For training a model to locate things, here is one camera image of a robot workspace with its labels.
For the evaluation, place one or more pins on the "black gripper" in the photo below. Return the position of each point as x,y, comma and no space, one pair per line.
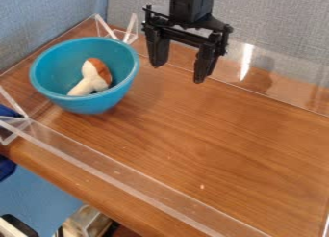
185,21

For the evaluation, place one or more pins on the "white brown toy mushroom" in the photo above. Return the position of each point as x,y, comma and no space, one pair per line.
96,78

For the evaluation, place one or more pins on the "blue plastic bowl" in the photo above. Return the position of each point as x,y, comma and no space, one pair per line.
54,73

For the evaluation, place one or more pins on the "clear acrylic barrier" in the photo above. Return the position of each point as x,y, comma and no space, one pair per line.
213,159

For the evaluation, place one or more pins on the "blue cloth object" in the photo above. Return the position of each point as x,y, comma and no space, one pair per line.
6,164

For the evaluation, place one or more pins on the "grey metal object below table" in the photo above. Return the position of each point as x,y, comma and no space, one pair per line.
85,223

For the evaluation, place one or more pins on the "black white object below table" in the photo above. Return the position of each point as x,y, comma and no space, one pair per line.
12,227

